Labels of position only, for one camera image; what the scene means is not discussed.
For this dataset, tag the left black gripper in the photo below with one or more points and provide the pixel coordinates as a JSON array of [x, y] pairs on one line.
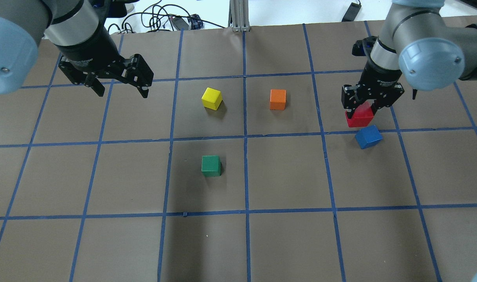
[[90, 50]]

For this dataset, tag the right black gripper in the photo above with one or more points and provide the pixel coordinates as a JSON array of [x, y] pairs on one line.
[[379, 75]]

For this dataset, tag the red wooden block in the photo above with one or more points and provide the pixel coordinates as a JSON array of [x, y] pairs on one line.
[[361, 117]]

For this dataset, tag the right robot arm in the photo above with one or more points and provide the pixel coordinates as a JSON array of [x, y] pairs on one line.
[[415, 43]]

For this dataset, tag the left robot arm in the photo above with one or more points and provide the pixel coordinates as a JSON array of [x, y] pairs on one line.
[[76, 28]]

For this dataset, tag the blue wooden block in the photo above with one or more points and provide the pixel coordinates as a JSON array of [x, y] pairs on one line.
[[368, 137]]

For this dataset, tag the orange wooden block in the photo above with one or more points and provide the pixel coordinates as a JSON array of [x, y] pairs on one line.
[[278, 99]]

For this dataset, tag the yellow wooden block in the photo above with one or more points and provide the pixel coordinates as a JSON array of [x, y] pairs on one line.
[[212, 98]]

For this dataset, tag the green wooden block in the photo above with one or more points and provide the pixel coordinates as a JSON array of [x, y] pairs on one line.
[[211, 166]]

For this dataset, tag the black power adapter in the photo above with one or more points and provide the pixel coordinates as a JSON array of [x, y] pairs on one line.
[[352, 12], [179, 23]]

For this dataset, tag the far black power adapter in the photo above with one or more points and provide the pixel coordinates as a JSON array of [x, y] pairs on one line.
[[352, 12]]

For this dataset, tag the brown paper table mat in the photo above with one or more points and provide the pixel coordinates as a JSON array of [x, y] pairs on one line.
[[111, 190]]

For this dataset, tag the aluminium frame post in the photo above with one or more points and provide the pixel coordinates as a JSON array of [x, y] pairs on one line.
[[238, 18]]

